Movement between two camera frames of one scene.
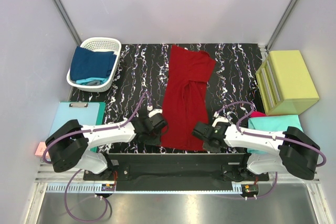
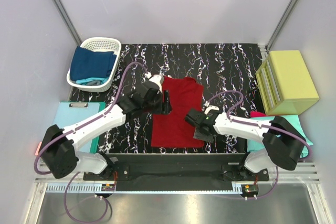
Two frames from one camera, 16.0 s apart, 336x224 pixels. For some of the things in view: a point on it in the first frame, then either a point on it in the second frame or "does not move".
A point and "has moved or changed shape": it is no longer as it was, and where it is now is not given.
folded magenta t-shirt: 255,114 does not move
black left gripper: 151,139 -> 166,102
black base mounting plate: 172,172 does not move
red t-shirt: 186,103 has moved or changed shape
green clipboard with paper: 86,113 does not move
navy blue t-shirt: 87,64 does not move
